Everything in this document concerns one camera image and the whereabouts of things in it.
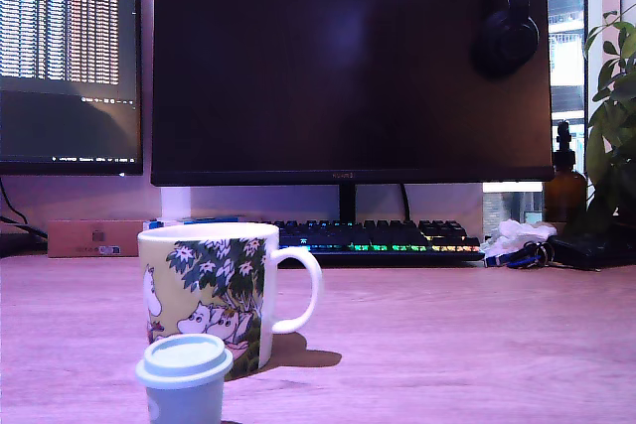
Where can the pale blue coffee capsule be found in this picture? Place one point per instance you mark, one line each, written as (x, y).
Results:
(184, 384)

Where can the large black dark monitor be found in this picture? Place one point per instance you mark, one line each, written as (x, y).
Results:
(298, 96)

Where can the black backlit mechanical keyboard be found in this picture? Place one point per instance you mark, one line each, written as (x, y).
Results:
(397, 238)

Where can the flat blue box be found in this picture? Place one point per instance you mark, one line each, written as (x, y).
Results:
(208, 219)

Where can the cartoon print ceramic mug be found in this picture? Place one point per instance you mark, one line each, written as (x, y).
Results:
(208, 285)

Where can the crumpled white tissue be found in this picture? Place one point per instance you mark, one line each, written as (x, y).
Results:
(517, 233)

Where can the metal key rings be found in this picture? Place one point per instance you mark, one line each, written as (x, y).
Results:
(539, 250)

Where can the black over-ear headphones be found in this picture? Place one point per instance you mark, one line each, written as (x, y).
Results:
(507, 37)

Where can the amber pump bottle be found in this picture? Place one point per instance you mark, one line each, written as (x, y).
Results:
(564, 190)

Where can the brown cardboard box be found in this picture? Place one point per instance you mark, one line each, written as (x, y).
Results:
(74, 238)

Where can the black monitor showing terminal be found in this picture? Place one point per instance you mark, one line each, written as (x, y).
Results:
(69, 121)

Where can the black flat wallet case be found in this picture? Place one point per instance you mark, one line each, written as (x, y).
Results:
(586, 250)

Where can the green leafy houseplant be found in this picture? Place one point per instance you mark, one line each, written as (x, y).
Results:
(613, 121)

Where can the low black desk object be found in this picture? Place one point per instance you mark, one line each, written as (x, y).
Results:
(20, 245)

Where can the black window frame bar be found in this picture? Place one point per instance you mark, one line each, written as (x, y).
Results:
(586, 22)

